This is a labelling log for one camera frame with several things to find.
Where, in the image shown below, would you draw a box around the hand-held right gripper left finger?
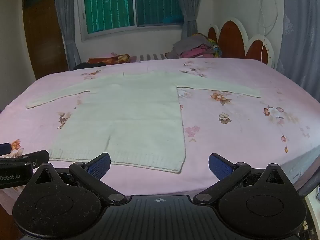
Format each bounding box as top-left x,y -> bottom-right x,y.
34,152 -> 128,205

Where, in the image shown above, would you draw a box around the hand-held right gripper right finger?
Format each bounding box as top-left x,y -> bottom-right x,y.
193,152 -> 287,205

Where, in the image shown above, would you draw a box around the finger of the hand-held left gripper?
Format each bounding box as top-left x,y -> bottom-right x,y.
0,150 -> 50,168
0,143 -> 12,157

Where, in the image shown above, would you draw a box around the white knitted sweater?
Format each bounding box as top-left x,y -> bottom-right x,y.
26,71 -> 262,174

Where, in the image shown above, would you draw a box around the pink folded clothes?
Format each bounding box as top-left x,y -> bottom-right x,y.
180,44 -> 216,59

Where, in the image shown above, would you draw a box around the grey folded clothes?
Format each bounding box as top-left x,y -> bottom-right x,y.
172,34 -> 208,56

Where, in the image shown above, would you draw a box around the pink floral bed sheet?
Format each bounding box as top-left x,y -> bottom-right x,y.
0,57 -> 320,198

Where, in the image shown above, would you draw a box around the black cloth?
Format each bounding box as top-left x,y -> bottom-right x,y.
72,62 -> 107,70

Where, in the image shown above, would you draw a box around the red patterned cloth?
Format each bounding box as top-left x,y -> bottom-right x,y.
87,54 -> 130,65

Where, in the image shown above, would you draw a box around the colourful printed cloth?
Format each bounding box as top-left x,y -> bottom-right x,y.
195,33 -> 223,58

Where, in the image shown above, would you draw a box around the brown wooden door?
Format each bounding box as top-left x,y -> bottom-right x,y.
22,0 -> 69,80

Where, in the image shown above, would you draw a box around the grey and white striped cloth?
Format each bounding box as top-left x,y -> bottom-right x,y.
128,52 -> 167,62

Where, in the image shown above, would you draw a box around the white and brown scalloped headboard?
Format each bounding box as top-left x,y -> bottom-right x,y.
207,17 -> 276,69

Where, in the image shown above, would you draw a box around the grey window curtain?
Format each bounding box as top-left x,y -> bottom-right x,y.
173,0 -> 198,39
53,0 -> 82,70

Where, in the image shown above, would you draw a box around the lilac patterned curtain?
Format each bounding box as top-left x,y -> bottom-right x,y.
275,0 -> 320,98

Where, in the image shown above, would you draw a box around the window with green pane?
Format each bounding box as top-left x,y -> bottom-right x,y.
79,0 -> 186,41

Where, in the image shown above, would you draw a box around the white cable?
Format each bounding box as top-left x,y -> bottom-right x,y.
257,0 -> 279,63

